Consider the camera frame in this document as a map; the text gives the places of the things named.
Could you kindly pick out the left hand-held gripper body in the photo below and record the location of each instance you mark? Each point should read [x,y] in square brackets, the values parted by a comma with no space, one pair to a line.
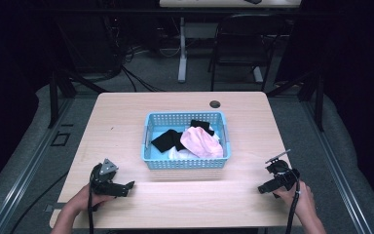
[103,178]

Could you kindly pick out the small black cloth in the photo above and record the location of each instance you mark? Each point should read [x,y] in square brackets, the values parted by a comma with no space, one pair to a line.
[202,124]

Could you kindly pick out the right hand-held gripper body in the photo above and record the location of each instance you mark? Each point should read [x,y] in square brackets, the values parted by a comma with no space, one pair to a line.
[283,175]

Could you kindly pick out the black folding chair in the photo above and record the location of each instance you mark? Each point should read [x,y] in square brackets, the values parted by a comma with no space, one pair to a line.
[244,42]

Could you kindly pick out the black metal stand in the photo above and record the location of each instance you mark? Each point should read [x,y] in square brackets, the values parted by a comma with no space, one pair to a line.
[61,87]
[311,91]

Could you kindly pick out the blue plastic basket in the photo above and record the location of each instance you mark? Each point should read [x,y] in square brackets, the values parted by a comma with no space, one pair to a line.
[188,164]

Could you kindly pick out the short white desk foot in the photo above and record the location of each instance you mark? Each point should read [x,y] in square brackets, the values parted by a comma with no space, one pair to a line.
[257,74]

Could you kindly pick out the white desk top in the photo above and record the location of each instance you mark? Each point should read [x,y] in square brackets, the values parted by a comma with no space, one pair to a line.
[230,3]

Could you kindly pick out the white desk leg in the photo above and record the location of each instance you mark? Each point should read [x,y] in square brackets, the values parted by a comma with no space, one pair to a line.
[182,52]

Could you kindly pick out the pink cloth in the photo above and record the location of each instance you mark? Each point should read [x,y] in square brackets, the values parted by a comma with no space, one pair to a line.
[202,143]

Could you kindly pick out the person's left hand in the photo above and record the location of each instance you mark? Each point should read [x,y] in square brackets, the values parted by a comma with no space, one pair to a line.
[83,199]

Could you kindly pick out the large black cloth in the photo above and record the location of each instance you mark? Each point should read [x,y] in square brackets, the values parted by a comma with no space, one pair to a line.
[168,140]

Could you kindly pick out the person's right hand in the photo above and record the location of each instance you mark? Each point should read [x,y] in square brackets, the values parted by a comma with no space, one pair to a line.
[302,201]

